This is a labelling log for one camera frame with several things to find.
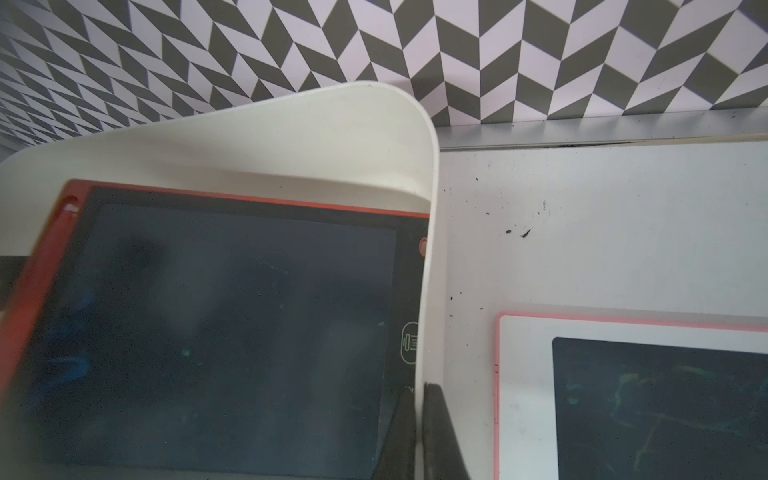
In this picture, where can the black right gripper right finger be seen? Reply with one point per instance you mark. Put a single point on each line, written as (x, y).
(442, 455)

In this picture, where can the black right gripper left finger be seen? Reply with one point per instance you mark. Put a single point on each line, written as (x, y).
(397, 457)

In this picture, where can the white plastic storage box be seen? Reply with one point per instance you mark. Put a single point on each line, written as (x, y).
(361, 144)

